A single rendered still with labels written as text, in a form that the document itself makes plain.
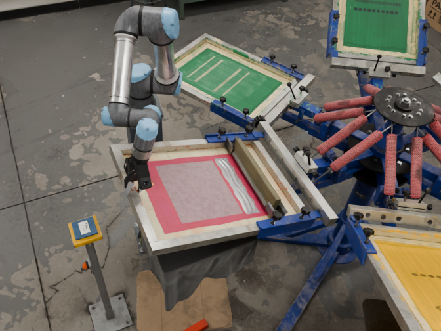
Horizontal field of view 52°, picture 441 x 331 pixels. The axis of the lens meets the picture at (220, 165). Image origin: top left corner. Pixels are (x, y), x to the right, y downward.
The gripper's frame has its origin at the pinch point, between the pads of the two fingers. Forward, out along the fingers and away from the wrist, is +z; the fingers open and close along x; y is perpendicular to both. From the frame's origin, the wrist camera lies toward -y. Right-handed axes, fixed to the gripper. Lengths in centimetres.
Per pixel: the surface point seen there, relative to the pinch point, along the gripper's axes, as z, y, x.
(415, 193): -19, -38, -123
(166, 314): 117, -2, -42
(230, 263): 36, -21, -49
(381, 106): -39, 3, -123
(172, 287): 46, -22, -21
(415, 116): -42, -9, -134
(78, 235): 34.6, 8.8, 16.8
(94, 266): 65, 10, 6
